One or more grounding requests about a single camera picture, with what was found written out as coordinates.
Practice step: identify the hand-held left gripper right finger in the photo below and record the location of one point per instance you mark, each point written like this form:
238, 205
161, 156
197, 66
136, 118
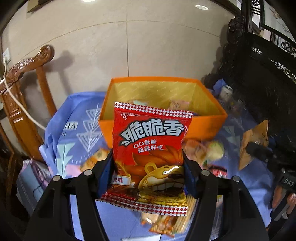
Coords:
190, 180

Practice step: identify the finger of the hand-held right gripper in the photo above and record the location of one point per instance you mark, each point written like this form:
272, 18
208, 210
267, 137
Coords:
259, 151

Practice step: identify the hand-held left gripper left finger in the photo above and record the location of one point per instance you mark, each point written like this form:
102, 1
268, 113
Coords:
104, 178

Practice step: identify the brown cracker packet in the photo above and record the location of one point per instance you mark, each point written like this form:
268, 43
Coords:
252, 139

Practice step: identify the rice cracker packet orange ends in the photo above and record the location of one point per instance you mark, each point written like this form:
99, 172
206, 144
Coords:
94, 160

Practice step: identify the orange fabric box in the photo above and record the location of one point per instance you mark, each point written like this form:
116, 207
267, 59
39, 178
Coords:
203, 125

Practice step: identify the red noodle snack packet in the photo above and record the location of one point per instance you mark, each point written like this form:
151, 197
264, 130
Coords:
150, 139

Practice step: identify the person's right hand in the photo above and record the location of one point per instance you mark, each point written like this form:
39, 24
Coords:
278, 199

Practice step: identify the blue printed tablecloth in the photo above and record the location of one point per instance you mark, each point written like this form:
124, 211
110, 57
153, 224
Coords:
76, 143

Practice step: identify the white drink can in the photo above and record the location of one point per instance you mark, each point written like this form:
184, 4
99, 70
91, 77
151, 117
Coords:
226, 92

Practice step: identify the dark carved wooden furniture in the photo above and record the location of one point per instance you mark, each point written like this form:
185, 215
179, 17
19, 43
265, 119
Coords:
266, 81

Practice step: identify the translucent plastic bag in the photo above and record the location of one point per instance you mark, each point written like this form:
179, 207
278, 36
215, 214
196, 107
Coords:
32, 183

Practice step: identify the carved wooden chair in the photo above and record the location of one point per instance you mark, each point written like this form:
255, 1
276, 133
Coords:
20, 111

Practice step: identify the white wall socket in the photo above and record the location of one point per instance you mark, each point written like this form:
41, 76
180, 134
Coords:
6, 55

